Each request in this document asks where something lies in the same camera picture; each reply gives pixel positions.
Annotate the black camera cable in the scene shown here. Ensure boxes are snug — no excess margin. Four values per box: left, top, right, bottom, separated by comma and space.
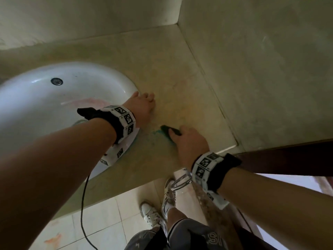
235, 208, 254, 233
80, 174, 99, 250

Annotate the white left sneaker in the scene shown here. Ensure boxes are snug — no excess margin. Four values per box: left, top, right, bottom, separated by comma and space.
140, 201, 167, 232

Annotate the white sneaker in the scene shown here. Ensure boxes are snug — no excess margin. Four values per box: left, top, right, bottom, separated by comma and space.
140, 201, 167, 232
161, 178, 177, 219

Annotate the black left camera cable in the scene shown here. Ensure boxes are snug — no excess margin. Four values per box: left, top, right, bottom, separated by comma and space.
80, 174, 99, 250

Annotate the white round sink basin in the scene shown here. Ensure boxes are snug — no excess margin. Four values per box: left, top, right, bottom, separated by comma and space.
0, 61, 140, 180

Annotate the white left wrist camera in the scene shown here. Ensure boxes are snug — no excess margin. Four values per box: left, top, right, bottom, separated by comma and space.
100, 127, 140, 166

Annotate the black wristband with markers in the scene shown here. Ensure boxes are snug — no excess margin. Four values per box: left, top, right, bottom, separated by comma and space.
77, 105, 137, 145
191, 151, 242, 193

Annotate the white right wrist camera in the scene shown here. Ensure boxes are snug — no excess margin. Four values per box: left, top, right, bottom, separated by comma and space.
197, 179, 229, 210

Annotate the black left wristband with markers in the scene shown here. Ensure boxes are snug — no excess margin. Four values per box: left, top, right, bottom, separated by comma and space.
77, 105, 137, 145

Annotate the black hanging garment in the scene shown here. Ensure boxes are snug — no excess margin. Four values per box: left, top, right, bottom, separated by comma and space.
145, 226, 276, 250

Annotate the person's left hand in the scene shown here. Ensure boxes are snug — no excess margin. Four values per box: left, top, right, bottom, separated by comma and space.
122, 91, 156, 128

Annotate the person's left forearm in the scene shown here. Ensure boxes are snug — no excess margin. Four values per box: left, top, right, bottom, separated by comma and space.
0, 118, 117, 250

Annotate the black right wristband with markers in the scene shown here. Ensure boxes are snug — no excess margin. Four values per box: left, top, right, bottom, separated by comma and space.
191, 151, 242, 193

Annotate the person's right hand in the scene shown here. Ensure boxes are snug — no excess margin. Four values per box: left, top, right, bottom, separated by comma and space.
168, 125, 210, 169

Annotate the black right camera cable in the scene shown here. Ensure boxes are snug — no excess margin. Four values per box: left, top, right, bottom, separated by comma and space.
235, 208, 254, 233

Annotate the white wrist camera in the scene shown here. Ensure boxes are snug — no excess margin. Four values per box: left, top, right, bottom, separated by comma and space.
197, 179, 229, 210
100, 127, 140, 166

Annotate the chrome towel ring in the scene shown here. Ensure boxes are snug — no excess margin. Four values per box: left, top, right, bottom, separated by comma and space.
170, 168, 193, 191

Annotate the person's right forearm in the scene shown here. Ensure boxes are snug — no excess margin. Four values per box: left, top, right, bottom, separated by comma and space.
217, 166, 333, 250

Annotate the white right sneaker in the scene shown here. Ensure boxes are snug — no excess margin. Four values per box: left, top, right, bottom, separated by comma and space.
161, 178, 177, 219

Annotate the green scouring pad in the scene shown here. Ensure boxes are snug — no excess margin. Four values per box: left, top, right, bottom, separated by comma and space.
160, 125, 182, 137

